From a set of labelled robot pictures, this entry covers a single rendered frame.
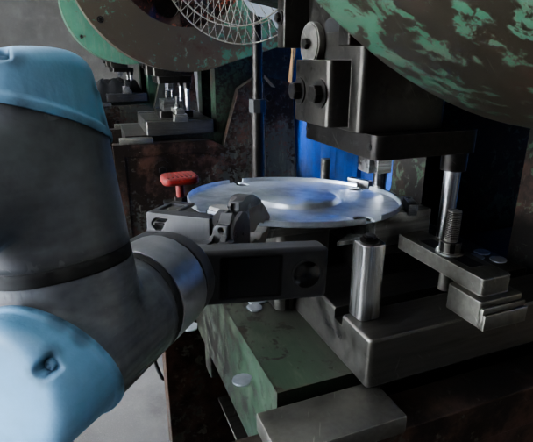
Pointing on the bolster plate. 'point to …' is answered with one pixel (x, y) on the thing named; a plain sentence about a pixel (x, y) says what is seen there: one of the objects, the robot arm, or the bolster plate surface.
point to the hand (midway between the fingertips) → (266, 220)
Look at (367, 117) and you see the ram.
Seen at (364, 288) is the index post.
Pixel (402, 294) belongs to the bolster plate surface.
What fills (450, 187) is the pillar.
